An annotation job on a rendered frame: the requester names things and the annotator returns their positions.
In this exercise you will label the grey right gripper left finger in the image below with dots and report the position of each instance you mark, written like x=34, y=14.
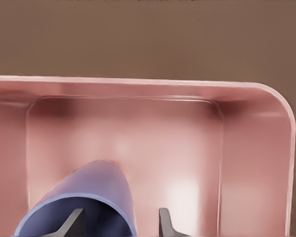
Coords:
x=73, y=223

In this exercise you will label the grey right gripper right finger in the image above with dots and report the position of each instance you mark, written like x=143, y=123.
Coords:
x=165, y=223

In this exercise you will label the purple blue cup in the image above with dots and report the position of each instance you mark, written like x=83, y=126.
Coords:
x=98, y=182

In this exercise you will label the pink plastic box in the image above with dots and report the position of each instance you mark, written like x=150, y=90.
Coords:
x=249, y=153

